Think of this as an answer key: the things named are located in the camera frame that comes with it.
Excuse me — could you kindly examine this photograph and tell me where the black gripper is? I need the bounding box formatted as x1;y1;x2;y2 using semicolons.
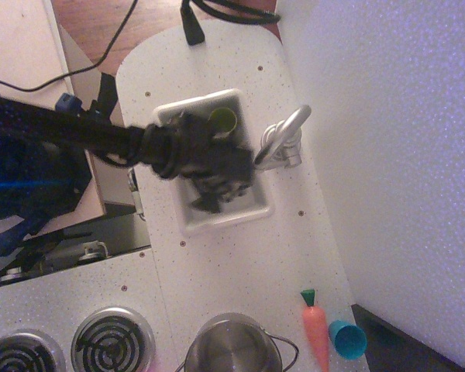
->
154;110;259;215

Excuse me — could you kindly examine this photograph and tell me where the silver toy faucet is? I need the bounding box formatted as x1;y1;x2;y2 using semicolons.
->
253;105;312;171

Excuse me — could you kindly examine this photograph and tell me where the orange toy carrot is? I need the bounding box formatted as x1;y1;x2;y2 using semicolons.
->
300;288;329;372

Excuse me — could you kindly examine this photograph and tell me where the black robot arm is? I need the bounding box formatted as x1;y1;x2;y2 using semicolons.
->
0;95;254;213

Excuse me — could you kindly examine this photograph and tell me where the blue clamp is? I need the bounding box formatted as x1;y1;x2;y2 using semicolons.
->
55;93;82;115

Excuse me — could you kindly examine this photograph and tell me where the green plastic cup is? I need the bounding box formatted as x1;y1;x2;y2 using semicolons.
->
208;107;237;139

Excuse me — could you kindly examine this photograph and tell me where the stainless steel pot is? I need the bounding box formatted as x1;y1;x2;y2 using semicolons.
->
177;312;299;372

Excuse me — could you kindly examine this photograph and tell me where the thin black cable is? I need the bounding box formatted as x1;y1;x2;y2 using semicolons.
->
0;0;140;93

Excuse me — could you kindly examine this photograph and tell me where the thick black cable loop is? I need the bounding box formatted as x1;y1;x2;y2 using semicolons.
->
180;0;282;46

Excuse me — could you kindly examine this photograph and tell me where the black and blue robot base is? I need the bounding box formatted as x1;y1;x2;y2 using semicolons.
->
0;135;91;257

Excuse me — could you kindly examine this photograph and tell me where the teal plastic cup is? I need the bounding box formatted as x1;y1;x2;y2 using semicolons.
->
329;320;367;360

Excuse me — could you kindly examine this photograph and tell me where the right stove burner coil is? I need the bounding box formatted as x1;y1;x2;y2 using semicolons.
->
71;306;156;371

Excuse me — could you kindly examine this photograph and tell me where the stove burner coil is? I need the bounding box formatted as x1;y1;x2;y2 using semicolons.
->
71;306;156;371
0;329;66;372

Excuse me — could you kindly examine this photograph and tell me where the left stove burner coil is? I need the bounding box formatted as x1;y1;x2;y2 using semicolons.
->
0;329;66;372

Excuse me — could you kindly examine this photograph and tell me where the grey toy sink basin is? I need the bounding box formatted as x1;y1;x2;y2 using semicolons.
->
153;88;274;235

